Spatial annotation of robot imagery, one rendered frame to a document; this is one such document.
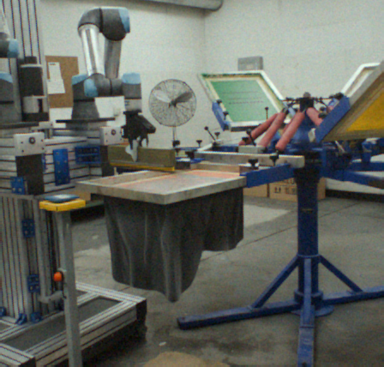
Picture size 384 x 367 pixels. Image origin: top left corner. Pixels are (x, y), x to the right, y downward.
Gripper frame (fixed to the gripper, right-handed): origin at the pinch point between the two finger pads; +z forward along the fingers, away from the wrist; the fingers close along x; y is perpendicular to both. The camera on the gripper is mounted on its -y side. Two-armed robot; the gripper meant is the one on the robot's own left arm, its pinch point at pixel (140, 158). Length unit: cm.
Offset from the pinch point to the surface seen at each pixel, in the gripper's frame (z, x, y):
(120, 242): 38.0, 3.6, 12.5
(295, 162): 8, -68, -32
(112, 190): 12.0, 14.0, 1.5
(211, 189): 12.4, -11.8, -29.4
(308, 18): -121, -459, 200
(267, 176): 12, -49, -30
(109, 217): 27.1, 4.7, 18.0
